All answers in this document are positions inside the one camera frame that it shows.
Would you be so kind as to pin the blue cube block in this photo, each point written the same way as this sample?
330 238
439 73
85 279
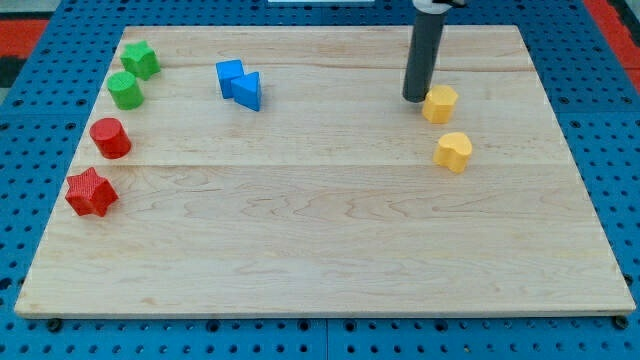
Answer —
227 71

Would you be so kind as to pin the yellow hexagon block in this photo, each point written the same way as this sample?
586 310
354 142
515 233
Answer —
439 104

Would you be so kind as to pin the wooden board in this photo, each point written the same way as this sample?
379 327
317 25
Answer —
326 202

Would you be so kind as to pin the blue triangle block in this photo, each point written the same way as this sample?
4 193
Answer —
247 91

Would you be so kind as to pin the yellow heart block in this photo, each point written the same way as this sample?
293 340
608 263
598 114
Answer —
453 151

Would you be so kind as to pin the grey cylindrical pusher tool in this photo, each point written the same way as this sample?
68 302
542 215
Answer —
426 35

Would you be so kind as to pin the red cylinder block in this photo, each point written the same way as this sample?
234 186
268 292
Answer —
110 138

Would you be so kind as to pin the green cylinder block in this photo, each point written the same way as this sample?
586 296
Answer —
125 90

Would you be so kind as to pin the green star block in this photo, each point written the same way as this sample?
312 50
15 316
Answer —
140 59

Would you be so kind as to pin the red star block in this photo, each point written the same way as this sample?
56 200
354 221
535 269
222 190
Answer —
89 193

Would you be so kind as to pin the blue perforated base mat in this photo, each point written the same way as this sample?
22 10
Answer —
55 53

